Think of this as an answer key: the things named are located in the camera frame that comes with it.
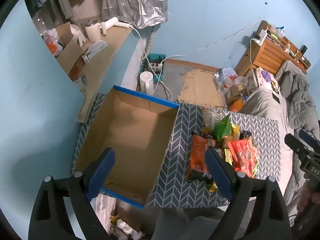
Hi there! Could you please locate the large orange chip bag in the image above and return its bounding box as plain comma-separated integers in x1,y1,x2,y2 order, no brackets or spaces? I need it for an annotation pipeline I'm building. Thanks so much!
187,132,216,184

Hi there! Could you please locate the orange candy bag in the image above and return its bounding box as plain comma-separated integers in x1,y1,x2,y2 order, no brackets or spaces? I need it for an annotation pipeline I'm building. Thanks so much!
228,137,259,178

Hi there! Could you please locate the long yellow snack package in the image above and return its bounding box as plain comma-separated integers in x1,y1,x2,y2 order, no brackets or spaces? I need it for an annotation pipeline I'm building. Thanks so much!
222,123,240,148

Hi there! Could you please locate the green snack bag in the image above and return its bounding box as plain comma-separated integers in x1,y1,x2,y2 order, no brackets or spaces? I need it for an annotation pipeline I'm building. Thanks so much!
213,115,232,141

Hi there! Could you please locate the person's right hand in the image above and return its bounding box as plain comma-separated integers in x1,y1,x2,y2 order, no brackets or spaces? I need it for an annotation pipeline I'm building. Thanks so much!
297,180,320,213

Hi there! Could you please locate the grey duvet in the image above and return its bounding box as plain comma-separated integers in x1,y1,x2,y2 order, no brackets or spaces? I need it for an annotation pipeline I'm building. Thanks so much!
241,61,319,224

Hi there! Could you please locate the blue-edged cardboard box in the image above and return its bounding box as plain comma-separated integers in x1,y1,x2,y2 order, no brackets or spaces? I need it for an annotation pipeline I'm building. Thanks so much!
75,86,179,208

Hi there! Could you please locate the orange drink bottle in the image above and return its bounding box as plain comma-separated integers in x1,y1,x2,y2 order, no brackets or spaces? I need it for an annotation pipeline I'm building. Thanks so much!
228,96,246,112

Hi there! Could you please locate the wooden headboard shelf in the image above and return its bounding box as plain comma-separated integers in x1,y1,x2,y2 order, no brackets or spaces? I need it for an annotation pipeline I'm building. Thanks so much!
235,21,311,76

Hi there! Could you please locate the white electric kettle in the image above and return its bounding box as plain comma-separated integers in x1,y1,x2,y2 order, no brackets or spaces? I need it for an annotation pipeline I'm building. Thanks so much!
139,71,154,95

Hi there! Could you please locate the white charger on shelf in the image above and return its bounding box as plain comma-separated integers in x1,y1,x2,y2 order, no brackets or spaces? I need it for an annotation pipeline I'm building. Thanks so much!
253,29,267,46

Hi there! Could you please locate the teal basket with power strip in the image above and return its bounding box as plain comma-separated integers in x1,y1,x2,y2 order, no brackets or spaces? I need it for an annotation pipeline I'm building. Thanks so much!
139,53,165,83

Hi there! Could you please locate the open cardboard box on counter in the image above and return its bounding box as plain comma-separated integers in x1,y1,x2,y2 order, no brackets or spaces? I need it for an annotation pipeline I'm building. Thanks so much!
56,22,82,75

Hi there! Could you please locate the wooden counter ledge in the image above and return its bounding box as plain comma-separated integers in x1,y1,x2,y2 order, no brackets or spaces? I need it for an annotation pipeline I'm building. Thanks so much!
77,27,132,123

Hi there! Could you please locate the white mug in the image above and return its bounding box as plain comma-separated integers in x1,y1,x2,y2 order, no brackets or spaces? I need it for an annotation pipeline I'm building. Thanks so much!
85,20,101,43

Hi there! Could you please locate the white hair dryer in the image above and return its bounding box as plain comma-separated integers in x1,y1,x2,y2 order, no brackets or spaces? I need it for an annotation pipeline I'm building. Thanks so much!
100,17,133,36

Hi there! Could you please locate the silver foil curtain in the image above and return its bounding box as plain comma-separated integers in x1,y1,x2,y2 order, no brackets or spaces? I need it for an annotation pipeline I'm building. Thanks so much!
102,0,168,29

